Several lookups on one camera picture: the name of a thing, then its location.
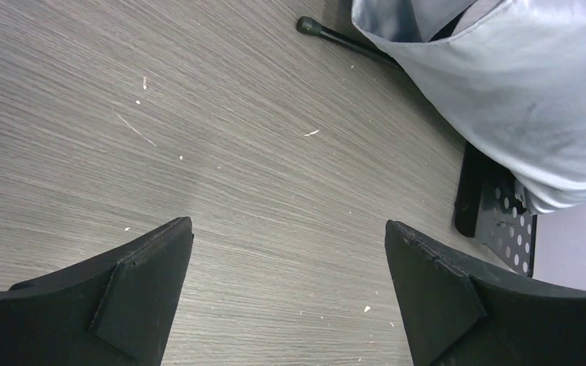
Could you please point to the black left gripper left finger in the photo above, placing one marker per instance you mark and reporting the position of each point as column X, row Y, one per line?
column 116, row 308

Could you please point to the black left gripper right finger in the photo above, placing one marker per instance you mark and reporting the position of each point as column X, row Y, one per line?
column 459, row 310

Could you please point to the grey pillowcase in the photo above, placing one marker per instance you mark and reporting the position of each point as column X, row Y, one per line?
column 509, row 76

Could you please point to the black perforated stand plate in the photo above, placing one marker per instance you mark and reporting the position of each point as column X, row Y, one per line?
column 487, row 210

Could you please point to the black folded stand tripod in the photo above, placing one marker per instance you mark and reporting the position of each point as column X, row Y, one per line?
column 309, row 26

